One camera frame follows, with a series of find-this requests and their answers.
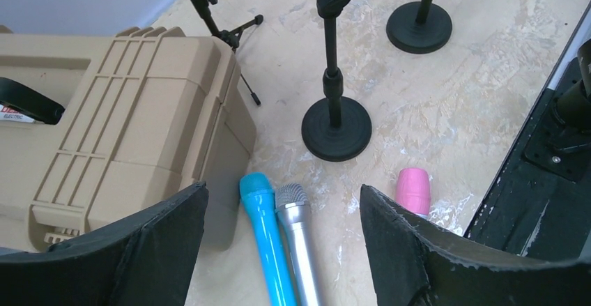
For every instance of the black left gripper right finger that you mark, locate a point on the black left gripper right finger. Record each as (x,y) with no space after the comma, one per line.
(416,262)

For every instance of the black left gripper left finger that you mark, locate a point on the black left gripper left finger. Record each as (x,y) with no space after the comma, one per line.
(146,258)

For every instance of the pink microphone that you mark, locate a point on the pink microphone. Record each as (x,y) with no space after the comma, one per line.
(413,191)

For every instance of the blue microphone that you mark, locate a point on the blue microphone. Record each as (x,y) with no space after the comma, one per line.
(258,199)

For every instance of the grey silver microphone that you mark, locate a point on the grey silver microphone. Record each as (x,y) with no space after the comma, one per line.
(294,213)

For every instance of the black round-base clip stand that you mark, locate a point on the black round-base clip stand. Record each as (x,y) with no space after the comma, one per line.
(335,128)

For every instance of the black round-base shock-mount stand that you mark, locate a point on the black round-base shock-mount stand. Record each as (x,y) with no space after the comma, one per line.
(419,27)

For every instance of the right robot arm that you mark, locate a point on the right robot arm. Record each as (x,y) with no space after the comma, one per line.
(572,109)

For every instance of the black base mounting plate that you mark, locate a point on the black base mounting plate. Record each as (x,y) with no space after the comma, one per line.
(538,205)

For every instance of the tan plastic toolbox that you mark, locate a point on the tan plastic toolbox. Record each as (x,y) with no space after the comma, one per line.
(148,112)

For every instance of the aluminium frame rail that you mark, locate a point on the aluminium frame rail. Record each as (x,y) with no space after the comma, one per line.
(581,34)

